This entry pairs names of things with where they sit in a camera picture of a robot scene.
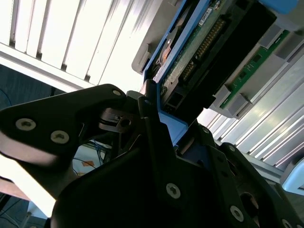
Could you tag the hard disk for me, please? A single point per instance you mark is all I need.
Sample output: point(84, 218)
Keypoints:
point(204, 47)

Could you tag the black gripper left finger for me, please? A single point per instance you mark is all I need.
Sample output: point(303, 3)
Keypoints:
point(59, 111)

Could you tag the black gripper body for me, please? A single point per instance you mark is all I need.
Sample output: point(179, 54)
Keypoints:
point(118, 190)

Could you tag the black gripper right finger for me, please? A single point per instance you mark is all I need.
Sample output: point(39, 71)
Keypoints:
point(237, 185)

